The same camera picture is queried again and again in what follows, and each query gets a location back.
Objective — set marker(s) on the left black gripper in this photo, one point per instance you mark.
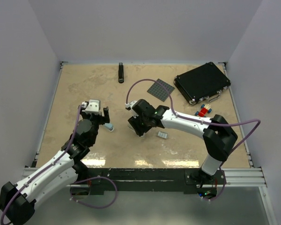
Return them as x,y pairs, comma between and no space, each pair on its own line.
102,119

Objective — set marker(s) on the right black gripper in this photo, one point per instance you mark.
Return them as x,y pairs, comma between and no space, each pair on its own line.
136,117

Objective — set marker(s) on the light blue stapler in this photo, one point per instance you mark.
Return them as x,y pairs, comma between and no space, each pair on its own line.
109,126

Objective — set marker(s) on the grey staple tray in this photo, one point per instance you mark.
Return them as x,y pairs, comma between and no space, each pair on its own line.
162,135

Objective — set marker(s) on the beige green stapler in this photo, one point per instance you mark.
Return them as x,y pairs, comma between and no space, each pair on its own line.
132,129

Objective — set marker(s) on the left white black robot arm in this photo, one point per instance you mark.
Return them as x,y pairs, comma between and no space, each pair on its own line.
18,201

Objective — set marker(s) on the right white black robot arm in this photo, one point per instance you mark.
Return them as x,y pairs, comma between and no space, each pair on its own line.
218,136

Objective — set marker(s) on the black stapler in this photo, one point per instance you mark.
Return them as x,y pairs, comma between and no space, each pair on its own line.
121,72

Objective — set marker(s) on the grey lego baseplate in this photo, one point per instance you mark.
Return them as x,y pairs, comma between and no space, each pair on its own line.
160,90

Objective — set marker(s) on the red blue lego car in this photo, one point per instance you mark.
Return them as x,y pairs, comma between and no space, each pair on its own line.
204,109

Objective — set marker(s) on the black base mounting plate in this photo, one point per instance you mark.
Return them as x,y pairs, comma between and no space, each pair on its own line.
185,180

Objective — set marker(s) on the black carrying case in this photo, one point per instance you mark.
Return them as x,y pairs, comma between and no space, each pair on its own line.
205,82

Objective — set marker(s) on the aluminium front rail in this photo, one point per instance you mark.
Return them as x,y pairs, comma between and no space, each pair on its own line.
244,177

